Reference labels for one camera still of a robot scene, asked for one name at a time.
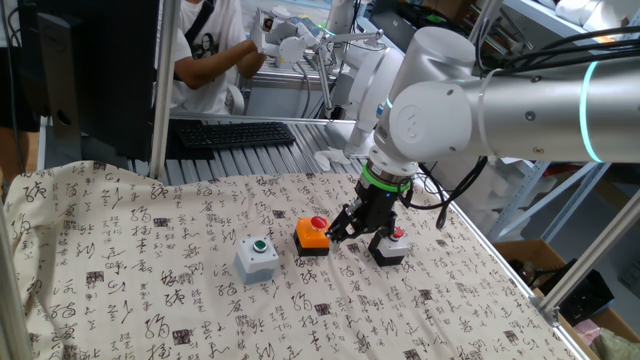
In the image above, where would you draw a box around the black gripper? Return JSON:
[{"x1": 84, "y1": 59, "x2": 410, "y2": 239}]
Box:
[{"x1": 325, "y1": 179, "x2": 408, "y2": 252}]

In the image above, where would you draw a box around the white black box red button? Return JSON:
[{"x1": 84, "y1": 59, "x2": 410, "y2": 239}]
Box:
[{"x1": 372, "y1": 226, "x2": 410, "y2": 268}]

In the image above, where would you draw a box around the bare person forearm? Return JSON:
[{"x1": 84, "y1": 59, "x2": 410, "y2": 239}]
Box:
[{"x1": 174, "y1": 38, "x2": 267, "y2": 91}]

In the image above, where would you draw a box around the orange box red mushroom button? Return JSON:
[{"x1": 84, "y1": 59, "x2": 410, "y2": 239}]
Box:
[{"x1": 292, "y1": 215, "x2": 336, "y2": 258}]

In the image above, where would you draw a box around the crumpled white tissue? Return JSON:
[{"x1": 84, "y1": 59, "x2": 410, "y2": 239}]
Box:
[{"x1": 313, "y1": 148, "x2": 351, "y2": 172}]

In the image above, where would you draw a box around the grey box green button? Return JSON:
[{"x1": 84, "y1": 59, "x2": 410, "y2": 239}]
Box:
[{"x1": 233, "y1": 235, "x2": 280, "y2": 286}]

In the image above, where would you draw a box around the brown cardboard box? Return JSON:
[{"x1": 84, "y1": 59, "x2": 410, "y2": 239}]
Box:
[{"x1": 492, "y1": 238, "x2": 626, "y2": 351}]

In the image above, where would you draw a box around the black computer keyboard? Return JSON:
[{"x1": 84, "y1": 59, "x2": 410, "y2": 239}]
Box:
[{"x1": 173, "y1": 121, "x2": 297, "y2": 150}]

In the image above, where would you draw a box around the grey metal shelf rack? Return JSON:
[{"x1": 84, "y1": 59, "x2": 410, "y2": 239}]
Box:
[{"x1": 487, "y1": 0, "x2": 640, "y2": 246}]

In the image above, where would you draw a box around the white handheld teleoperation device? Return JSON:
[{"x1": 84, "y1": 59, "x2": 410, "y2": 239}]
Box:
[{"x1": 249, "y1": 5, "x2": 334, "y2": 70}]

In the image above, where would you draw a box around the person in white t-shirt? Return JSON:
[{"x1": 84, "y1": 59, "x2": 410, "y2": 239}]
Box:
[{"x1": 169, "y1": 0, "x2": 249, "y2": 116}]

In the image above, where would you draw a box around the beige calligraphy print tablecloth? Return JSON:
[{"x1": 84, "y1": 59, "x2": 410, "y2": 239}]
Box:
[{"x1": 2, "y1": 159, "x2": 586, "y2": 360}]

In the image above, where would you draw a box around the black box device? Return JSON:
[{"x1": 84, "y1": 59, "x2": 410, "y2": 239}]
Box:
[{"x1": 539, "y1": 257, "x2": 615, "y2": 326}]

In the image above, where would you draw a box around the pink plastic packet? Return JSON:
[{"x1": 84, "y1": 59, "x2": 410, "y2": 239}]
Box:
[{"x1": 573, "y1": 319, "x2": 601, "y2": 346}]

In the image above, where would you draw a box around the olive green bag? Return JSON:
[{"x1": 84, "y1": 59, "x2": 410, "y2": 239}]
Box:
[{"x1": 589, "y1": 327, "x2": 640, "y2": 360}]

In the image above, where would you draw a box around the black computer monitor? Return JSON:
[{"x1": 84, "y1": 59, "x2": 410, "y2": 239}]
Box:
[{"x1": 17, "y1": 0, "x2": 160, "y2": 162}]

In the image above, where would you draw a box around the person in black shorts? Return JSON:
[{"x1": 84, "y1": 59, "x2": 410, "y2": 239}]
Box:
[{"x1": 0, "y1": 0, "x2": 41, "y2": 189}]

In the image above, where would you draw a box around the aluminium frame crossbar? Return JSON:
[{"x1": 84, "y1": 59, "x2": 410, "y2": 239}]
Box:
[{"x1": 169, "y1": 112, "x2": 357, "y2": 126}]

